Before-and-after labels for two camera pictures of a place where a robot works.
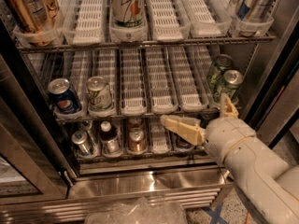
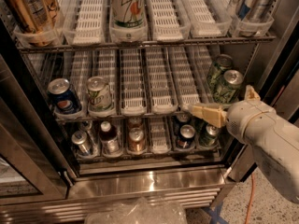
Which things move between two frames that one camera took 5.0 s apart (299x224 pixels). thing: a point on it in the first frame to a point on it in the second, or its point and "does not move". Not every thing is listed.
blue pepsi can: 63,96 does not move
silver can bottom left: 79,138 does not move
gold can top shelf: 35,8 does not move
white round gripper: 224,136 to 248,118
